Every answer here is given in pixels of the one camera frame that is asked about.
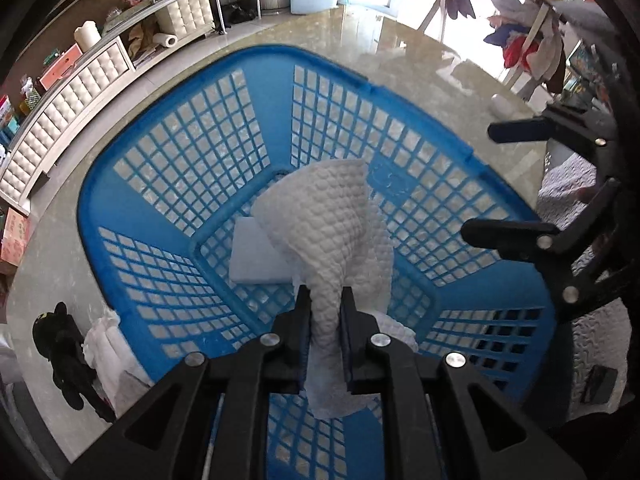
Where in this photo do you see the black plush toy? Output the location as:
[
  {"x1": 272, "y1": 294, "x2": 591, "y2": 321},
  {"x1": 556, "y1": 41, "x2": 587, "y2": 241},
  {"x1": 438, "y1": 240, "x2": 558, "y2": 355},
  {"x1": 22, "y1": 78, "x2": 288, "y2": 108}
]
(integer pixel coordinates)
[{"x1": 32, "y1": 302, "x2": 118, "y2": 423}]

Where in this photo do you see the white quilted blanket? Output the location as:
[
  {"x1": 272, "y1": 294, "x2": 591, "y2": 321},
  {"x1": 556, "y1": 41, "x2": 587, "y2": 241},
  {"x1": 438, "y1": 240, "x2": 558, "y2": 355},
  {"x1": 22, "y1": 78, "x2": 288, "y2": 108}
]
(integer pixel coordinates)
[{"x1": 537, "y1": 152, "x2": 631, "y2": 416}]

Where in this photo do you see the pink box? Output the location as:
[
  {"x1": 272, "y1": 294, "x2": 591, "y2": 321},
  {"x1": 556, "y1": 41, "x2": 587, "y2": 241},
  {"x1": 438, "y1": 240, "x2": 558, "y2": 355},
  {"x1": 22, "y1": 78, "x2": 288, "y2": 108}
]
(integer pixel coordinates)
[{"x1": 39, "y1": 44, "x2": 83, "y2": 92}]

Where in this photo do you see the white fluffy towel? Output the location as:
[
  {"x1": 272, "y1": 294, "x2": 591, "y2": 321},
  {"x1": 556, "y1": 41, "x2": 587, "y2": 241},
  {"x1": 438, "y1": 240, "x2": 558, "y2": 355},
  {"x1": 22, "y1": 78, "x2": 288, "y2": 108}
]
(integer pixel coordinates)
[{"x1": 82, "y1": 310, "x2": 156, "y2": 413}]

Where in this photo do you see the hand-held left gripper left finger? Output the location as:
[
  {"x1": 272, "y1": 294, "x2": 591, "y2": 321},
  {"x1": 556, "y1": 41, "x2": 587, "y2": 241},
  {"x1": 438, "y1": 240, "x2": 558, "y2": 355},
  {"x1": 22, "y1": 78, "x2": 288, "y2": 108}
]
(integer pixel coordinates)
[{"x1": 62, "y1": 285, "x2": 312, "y2": 480}]

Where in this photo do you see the white tufted cabinet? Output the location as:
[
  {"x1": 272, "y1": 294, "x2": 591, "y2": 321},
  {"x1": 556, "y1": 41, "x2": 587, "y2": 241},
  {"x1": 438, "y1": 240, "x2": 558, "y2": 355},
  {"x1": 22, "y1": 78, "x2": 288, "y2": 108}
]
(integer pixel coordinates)
[{"x1": 0, "y1": 0, "x2": 216, "y2": 216}]

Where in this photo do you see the white quilted cloth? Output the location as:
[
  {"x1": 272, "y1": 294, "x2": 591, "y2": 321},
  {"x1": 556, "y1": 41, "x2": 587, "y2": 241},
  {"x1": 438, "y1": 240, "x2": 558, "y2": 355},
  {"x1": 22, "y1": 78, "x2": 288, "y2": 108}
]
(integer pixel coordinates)
[{"x1": 250, "y1": 158, "x2": 418, "y2": 418}]

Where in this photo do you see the white drying rack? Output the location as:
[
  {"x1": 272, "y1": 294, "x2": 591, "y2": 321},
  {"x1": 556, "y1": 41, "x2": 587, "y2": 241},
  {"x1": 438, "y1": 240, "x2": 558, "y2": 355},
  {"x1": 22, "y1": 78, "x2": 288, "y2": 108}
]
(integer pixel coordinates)
[{"x1": 407, "y1": 0, "x2": 568, "y2": 106}]

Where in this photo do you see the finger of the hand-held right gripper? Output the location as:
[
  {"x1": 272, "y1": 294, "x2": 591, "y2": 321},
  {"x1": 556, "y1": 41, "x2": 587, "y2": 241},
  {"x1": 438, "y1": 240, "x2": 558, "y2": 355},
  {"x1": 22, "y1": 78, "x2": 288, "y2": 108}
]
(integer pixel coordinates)
[
  {"x1": 460, "y1": 177, "x2": 623, "y2": 323},
  {"x1": 487, "y1": 102, "x2": 621, "y2": 181}
]

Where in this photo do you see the large white paper roll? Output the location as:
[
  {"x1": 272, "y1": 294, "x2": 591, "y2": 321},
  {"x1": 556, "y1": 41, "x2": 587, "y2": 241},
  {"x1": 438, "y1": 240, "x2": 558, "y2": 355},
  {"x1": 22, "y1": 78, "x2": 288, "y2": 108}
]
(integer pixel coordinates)
[{"x1": 74, "y1": 20, "x2": 102, "y2": 53}]

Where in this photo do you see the small black object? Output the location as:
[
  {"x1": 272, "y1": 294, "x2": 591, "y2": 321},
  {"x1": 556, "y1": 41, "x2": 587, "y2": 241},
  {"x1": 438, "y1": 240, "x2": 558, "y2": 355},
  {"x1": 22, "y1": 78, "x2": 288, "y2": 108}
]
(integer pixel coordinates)
[{"x1": 582, "y1": 366, "x2": 619, "y2": 403}]

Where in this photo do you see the printed cardboard box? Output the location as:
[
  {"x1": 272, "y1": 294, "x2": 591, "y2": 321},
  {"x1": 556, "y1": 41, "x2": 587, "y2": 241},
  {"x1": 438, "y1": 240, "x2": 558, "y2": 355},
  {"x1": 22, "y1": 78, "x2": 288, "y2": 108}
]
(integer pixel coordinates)
[{"x1": 0, "y1": 207, "x2": 31, "y2": 267}]

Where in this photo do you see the blue plastic laundry basket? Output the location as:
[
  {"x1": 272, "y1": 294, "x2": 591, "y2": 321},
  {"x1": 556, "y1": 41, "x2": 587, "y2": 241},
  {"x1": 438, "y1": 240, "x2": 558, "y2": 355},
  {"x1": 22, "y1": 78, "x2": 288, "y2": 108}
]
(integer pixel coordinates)
[{"x1": 77, "y1": 45, "x2": 558, "y2": 480}]

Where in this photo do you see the folded white cloth in basket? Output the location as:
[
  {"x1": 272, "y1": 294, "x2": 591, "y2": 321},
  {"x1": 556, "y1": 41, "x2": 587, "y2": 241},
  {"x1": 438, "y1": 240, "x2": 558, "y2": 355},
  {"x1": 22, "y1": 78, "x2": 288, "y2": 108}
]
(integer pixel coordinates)
[{"x1": 229, "y1": 217, "x2": 301, "y2": 286}]

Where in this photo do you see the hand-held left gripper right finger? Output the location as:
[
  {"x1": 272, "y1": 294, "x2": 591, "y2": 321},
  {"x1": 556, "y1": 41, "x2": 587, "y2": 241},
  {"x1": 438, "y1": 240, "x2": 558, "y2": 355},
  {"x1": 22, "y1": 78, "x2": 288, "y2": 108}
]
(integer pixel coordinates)
[{"x1": 340, "y1": 286, "x2": 587, "y2": 480}]

